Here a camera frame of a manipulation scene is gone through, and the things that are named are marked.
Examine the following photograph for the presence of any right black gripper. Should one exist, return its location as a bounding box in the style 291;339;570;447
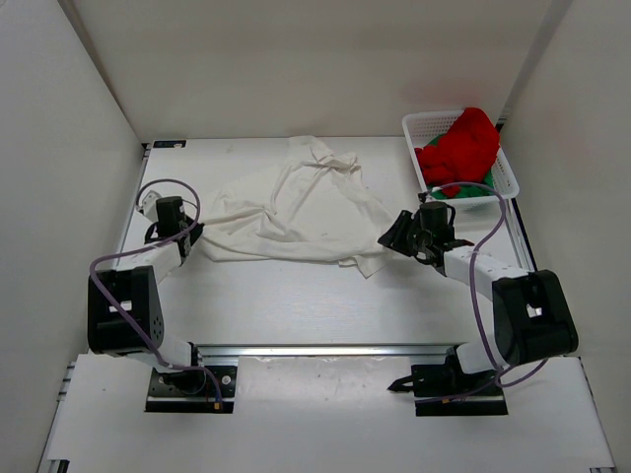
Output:
380;212;432;258

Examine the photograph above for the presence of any white t shirt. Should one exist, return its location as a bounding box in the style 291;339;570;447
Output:
201;136;394;278

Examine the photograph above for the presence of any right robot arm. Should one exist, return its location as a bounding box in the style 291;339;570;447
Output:
378;202;579;394

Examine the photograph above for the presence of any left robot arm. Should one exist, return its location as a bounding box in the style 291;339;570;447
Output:
87;191;207;394

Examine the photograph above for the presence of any green t shirt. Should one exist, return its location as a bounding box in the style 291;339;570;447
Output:
423;135;499;201

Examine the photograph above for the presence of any red t shirt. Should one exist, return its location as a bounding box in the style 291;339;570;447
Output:
415;107;500;186

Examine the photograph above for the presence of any blue label sticker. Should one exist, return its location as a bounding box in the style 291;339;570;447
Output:
152;140;187;149

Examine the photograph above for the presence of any white plastic basket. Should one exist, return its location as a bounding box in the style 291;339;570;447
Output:
401;109;520;209

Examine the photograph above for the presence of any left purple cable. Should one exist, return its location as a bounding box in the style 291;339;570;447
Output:
89;177;223;410

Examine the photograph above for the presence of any purple cable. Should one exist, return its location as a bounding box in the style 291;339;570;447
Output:
89;177;223;410
416;181;549;406

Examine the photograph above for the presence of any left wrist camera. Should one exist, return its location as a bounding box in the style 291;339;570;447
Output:
136;190;162;219

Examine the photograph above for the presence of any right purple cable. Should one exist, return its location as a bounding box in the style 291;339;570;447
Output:
416;181;549;406

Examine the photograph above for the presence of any aluminium table rail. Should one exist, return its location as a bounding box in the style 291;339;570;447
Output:
199;344;450;358

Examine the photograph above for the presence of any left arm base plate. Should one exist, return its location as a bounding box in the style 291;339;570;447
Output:
145;358;238;414

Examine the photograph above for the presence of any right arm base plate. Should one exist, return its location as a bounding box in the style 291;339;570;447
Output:
387;356;508;417

